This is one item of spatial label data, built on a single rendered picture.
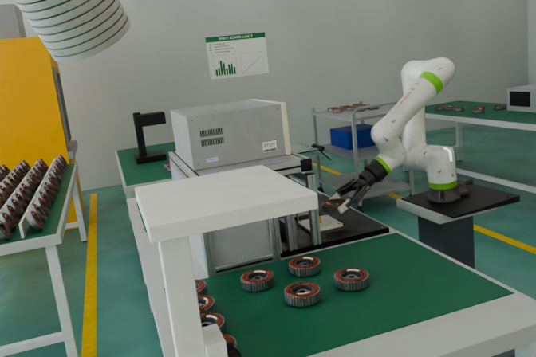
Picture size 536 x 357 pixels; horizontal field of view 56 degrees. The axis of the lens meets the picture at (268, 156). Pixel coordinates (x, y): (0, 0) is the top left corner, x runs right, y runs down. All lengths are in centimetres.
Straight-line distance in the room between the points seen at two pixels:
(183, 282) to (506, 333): 83
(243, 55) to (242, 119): 564
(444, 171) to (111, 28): 178
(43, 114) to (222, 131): 368
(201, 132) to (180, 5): 559
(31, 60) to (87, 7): 447
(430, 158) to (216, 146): 103
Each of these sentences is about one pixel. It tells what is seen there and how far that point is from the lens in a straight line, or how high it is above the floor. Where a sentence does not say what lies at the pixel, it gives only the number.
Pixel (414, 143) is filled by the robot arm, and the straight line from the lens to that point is 251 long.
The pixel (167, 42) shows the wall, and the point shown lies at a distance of 731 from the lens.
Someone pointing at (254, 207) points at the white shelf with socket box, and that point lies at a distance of 101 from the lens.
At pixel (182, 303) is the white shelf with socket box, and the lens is 111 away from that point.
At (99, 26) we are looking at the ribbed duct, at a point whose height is 158.
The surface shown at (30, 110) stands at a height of 126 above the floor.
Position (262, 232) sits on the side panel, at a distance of 187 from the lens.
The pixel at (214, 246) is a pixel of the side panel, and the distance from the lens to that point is 184.
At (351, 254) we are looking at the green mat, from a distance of 192.
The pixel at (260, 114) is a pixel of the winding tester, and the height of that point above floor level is 129.
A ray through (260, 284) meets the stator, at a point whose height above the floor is 78.
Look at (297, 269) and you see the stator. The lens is 175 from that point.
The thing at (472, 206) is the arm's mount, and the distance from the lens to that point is 238.
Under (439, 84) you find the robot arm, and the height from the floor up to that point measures 130.
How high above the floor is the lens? 149
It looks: 11 degrees down
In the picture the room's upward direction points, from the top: 6 degrees counter-clockwise
